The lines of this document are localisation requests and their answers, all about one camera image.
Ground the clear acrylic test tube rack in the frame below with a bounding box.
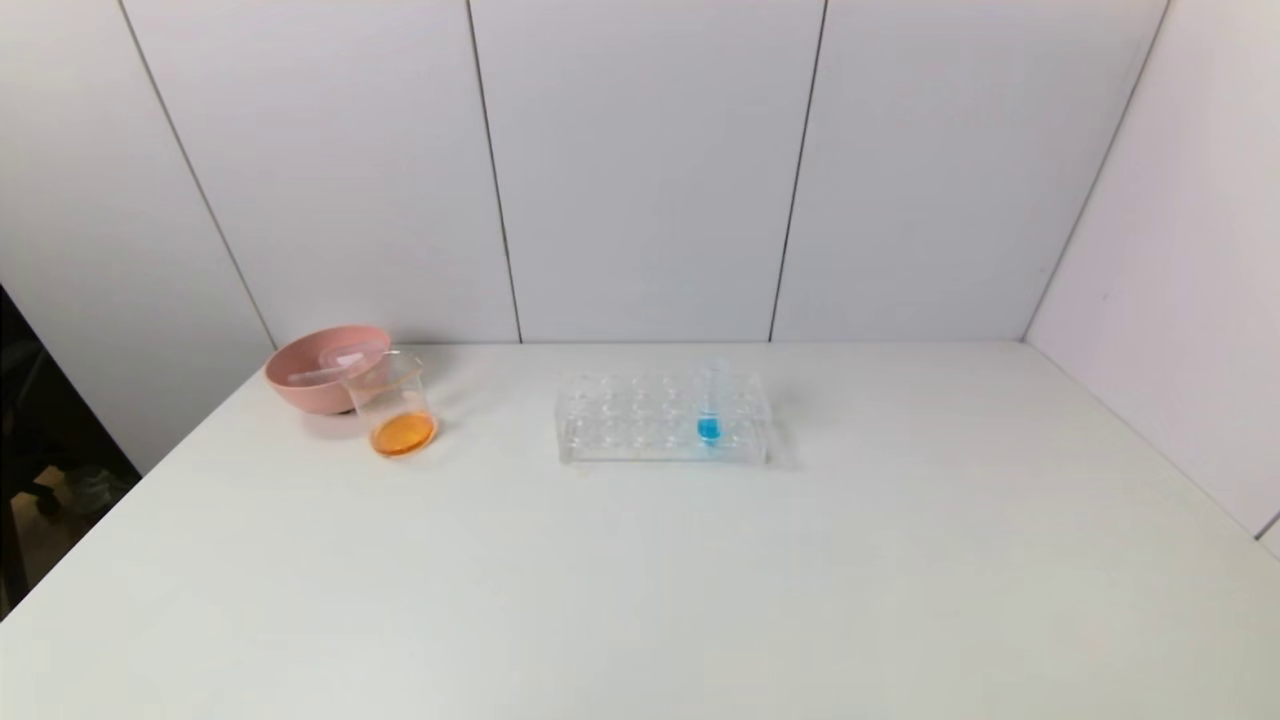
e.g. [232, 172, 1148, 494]
[556, 368, 773, 467]

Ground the test tube with blue pigment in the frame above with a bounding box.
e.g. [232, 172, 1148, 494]
[696, 358, 725, 449]

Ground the clear glass beaker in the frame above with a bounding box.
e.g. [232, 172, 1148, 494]
[343, 351, 439, 458]

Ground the pink plastic bowl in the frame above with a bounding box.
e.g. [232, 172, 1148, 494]
[264, 324, 393, 415]

